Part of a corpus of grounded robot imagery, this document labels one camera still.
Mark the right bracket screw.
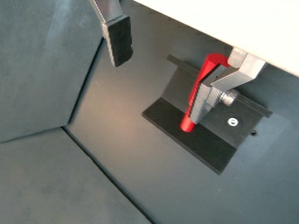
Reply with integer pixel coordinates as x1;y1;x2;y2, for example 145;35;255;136
228;117;239;127

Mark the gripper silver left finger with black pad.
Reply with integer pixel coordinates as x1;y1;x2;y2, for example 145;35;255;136
89;0;133;67

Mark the red peg object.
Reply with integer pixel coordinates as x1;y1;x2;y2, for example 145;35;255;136
179;52;231;133

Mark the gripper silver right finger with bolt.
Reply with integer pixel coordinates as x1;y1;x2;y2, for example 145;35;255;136
188;48;266;124

